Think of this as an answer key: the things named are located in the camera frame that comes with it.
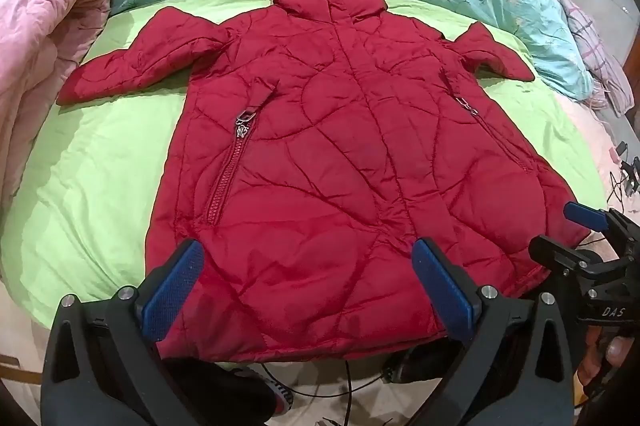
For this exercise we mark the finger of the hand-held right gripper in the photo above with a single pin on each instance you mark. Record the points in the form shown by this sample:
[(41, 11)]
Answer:
[(585, 216), (562, 253)]

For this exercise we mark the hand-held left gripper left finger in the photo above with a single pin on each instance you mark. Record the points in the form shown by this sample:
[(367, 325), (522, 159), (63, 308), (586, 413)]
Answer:
[(172, 291)]

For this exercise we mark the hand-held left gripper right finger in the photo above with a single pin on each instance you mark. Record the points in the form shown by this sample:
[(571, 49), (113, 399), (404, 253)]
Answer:
[(442, 291)]

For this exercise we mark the red quilted coat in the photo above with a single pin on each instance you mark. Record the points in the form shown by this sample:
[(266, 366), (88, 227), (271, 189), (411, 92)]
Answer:
[(340, 166)]

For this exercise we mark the person's right hand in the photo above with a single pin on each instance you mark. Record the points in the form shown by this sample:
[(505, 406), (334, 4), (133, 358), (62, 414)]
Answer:
[(617, 353)]

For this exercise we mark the green bed sheet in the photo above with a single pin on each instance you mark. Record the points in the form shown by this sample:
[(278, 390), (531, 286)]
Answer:
[(95, 196)]

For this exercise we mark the pink plaid pillow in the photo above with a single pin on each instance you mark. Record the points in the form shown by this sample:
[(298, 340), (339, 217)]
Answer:
[(595, 51)]

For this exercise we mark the pink quilt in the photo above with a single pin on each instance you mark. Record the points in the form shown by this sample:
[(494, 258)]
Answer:
[(45, 46)]

